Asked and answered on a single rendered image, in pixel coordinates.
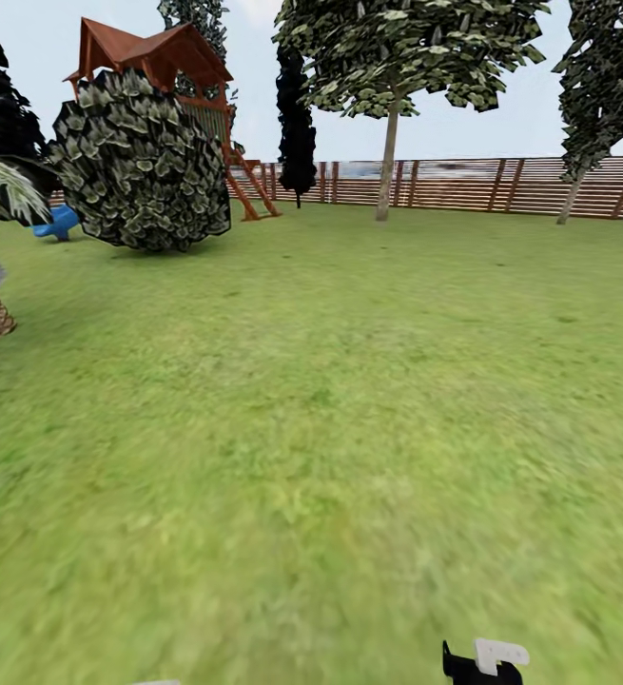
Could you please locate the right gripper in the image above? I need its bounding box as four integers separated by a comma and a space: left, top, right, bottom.
442, 640, 523, 685

